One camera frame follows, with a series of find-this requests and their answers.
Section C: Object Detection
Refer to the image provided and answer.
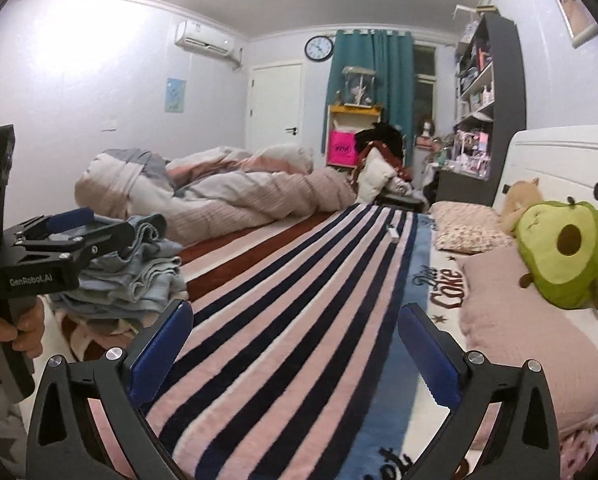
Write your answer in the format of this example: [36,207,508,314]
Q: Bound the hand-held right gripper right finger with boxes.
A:
[396,302,562,480]

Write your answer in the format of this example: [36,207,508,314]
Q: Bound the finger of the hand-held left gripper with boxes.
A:
[76,212,167,263]
[13,207,100,243]

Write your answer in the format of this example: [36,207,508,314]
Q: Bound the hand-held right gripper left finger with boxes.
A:
[26,299,195,480]

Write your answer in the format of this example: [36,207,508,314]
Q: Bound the blue pants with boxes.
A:
[49,215,187,318]

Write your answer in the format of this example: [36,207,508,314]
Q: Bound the person's left hand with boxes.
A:
[0,300,47,383]

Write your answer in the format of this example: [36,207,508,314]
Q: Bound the pink knitted blanket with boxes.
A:
[459,247,598,451]

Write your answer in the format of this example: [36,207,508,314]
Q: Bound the pink and grey duvet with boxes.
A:
[74,144,357,246]

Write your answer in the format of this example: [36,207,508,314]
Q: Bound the striped printed blanket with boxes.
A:
[86,202,480,480]

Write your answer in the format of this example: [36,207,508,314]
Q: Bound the floral pillow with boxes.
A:
[429,201,517,254]

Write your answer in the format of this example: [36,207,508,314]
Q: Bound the green avocado plush toy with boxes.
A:
[513,197,598,311]

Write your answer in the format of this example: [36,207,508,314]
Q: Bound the black chair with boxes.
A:
[379,187,430,213]

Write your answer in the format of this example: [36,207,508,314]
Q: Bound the printed white bed sheet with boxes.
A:
[44,295,598,480]

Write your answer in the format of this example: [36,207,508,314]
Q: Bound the orange plush toy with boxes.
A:
[499,178,542,231]

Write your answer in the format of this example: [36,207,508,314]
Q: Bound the white door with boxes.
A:
[244,61,305,153]

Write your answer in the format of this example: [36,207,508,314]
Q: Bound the white air conditioner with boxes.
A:
[174,20,243,68]

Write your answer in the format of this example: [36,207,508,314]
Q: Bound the pink bag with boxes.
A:
[328,130,357,167]

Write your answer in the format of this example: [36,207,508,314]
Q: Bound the black garment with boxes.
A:
[354,122,405,153]

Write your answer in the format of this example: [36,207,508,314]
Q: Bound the yellow shelf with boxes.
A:
[326,104,384,170]

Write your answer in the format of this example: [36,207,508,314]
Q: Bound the dark bookshelf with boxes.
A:
[436,12,527,208]

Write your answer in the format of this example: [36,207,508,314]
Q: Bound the window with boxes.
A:
[413,45,437,136]

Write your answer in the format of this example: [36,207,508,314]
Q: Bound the teal curtain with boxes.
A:
[320,29,415,171]

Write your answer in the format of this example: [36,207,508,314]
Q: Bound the clear figure display box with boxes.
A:
[341,66,378,107]

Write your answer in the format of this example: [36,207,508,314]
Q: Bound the blue wall poster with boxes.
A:
[165,78,187,113]

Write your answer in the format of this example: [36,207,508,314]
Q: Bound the round wall clock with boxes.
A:
[304,36,334,62]

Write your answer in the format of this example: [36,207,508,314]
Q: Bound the framed wall picture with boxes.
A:
[552,0,598,50]

